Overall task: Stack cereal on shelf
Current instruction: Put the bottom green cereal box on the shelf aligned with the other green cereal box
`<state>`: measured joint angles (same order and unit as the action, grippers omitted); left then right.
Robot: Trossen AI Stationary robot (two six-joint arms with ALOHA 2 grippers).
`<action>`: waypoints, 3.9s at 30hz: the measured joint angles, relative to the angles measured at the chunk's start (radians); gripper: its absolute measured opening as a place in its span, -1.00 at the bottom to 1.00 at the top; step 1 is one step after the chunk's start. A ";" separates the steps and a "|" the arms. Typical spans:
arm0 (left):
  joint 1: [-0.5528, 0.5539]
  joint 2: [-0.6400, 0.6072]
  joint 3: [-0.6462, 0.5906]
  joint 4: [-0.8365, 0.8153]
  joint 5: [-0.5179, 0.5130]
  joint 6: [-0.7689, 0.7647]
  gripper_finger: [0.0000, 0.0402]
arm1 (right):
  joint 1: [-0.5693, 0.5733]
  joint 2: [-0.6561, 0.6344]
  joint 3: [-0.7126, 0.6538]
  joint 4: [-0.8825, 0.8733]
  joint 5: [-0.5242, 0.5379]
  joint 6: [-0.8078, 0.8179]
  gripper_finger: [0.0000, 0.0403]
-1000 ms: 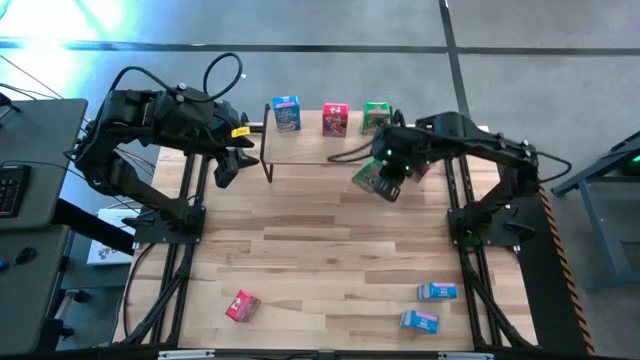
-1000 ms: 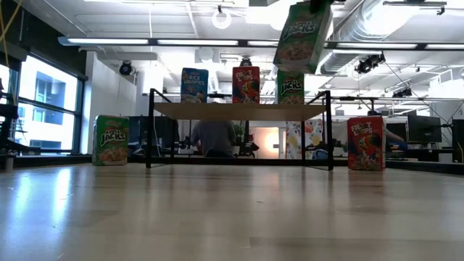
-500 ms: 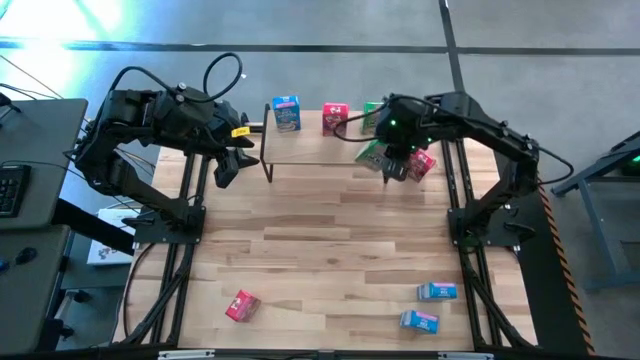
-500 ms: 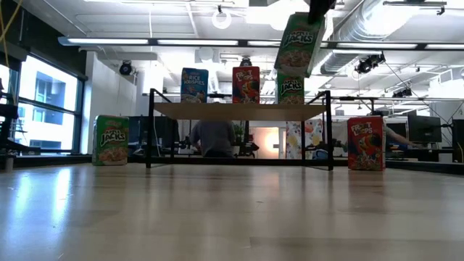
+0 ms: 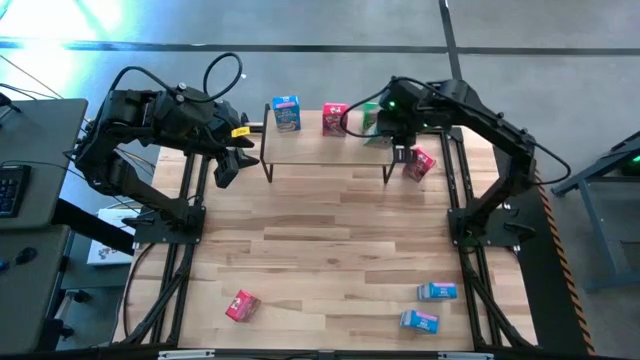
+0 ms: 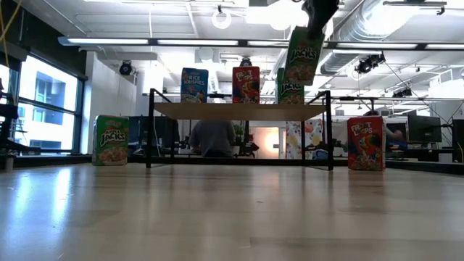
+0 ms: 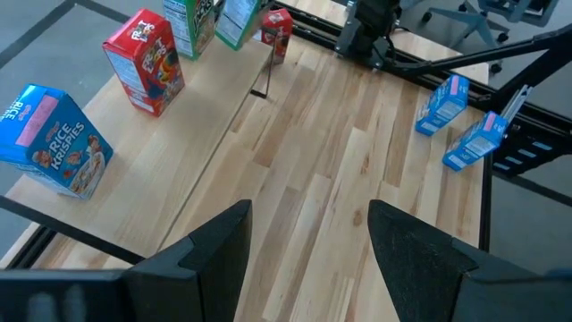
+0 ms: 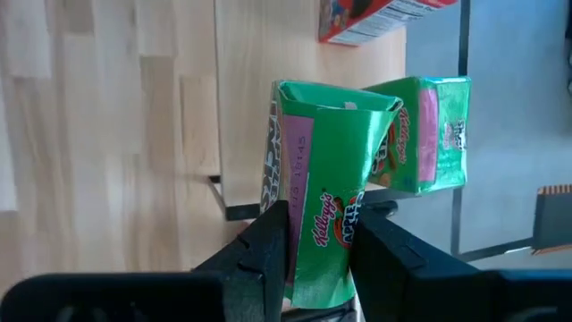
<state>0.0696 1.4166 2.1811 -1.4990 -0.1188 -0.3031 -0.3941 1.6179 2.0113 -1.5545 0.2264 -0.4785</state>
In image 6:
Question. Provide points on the black round wall fixture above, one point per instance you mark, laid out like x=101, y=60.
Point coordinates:
x=125, y=68

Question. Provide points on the silver ventilation duct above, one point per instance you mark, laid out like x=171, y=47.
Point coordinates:
x=366, y=21

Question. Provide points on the person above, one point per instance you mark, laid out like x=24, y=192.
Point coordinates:
x=212, y=139
x=393, y=134

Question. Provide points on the black ceiling spotlight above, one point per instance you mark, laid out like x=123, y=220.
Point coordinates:
x=402, y=92
x=369, y=62

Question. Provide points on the black overhead bar stand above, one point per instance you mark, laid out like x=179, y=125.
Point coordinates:
x=359, y=98

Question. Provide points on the black computer monitor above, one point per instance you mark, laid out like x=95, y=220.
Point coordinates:
x=458, y=141
x=424, y=128

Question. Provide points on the black equipment stand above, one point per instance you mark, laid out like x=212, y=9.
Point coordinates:
x=7, y=110

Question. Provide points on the blue Rice Krispies cereal box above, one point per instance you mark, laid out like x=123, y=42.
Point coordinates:
x=194, y=85

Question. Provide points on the black aluminium rig frame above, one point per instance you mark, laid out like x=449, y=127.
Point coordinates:
x=253, y=161

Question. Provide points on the red Froot Loops cereal box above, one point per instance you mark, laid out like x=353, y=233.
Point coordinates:
x=246, y=85
x=366, y=145

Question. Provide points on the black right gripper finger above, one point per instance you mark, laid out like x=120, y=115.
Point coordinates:
x=316, y=28

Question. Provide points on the colourful patterned panel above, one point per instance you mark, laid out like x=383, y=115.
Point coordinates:
x=311, y=137

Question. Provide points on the green Apple Jacks cereal box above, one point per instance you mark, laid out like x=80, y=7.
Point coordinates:
x=301, y=58
x=110, y=141
x=288, y=93

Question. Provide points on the dark window frame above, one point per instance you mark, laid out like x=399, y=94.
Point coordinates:
x=78, y=116

